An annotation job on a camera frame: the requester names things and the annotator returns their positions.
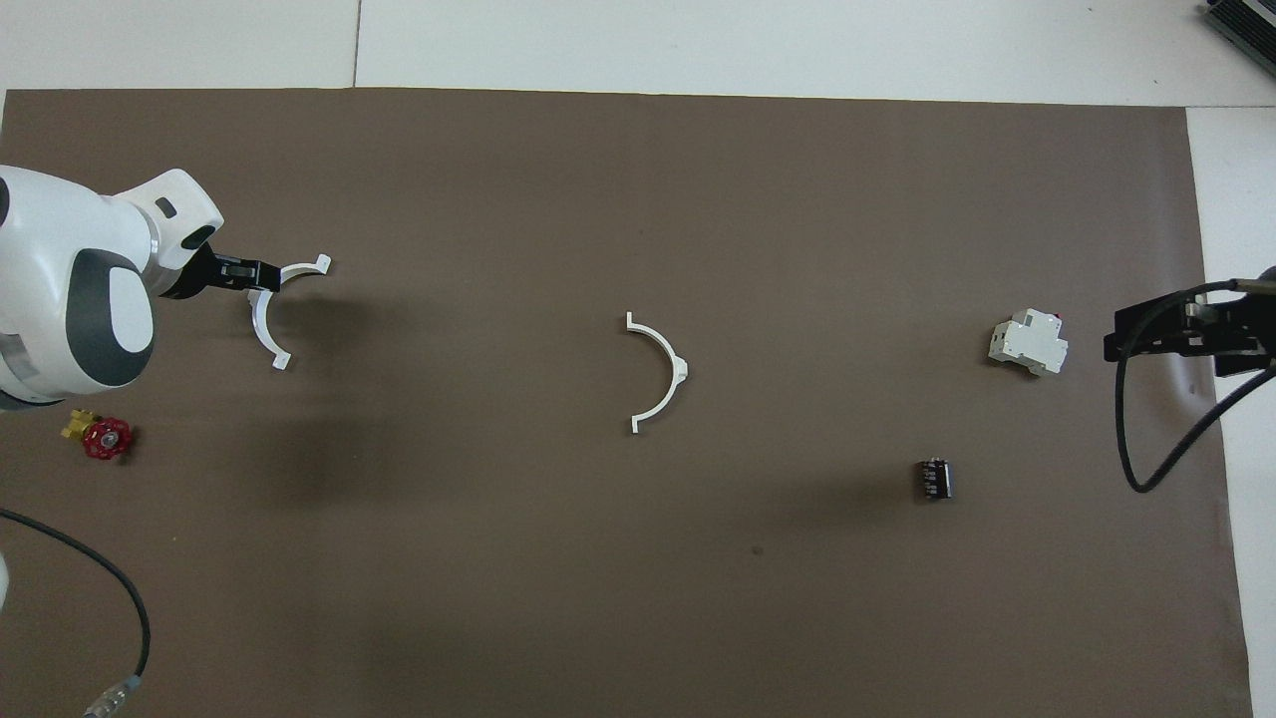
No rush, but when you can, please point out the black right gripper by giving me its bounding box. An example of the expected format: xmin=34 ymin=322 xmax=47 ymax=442
xmin=1103 ymin=283 xmax=1276 ymax=379

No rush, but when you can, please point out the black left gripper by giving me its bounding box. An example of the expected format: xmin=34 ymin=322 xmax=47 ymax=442
xmin=159 ymin=244 xmax=283 ymax=301

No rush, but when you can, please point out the white half-ring pipe clamp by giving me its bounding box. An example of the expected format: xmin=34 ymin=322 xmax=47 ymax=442
xmin=626 ymin=312 xmax=690 ymax=435
xmin=246 ymin=253 xmax=332 ymax=371

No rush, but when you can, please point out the white circuit breaker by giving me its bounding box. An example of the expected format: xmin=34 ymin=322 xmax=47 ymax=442
xmin=987 ymin=308 xmax=1070 ymax=378

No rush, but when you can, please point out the dark grey ribbed device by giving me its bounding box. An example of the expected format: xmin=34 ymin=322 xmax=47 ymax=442
xmin=1201 ymin=0 xmax=1276 ymax=56

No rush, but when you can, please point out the brown table mat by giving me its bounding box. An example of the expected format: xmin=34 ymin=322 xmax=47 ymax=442
xmin=0 ymin=88 xmax=1255 ymax=718

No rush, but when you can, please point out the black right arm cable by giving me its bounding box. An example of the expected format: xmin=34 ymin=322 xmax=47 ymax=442
xmin=1115 ymin=279 xmax=1276 ymax=495

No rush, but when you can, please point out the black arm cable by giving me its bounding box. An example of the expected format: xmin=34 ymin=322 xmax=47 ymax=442
xmin=0 ymin=508 xmax=153 ymax=718
xmin=1115 ymin=279 xmax=1276 ymax=495

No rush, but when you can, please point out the red-handled brass valve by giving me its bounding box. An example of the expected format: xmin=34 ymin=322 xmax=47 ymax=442
xmin=62 ymin=407 xmax=134 ymax=462

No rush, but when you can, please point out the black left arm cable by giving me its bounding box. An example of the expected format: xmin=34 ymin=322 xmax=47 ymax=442
xmin=0 ymin=508 xmax=153 ymax=718

